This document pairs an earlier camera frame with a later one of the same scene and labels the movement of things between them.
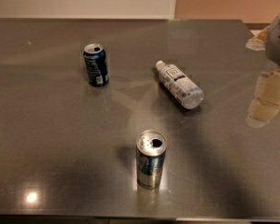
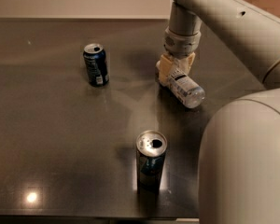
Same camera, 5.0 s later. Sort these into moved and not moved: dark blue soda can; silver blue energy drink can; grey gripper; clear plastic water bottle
Moved: grey gripper
Not moved: dark blue soda can; silver blue energy drink can; clear plastic water bottle
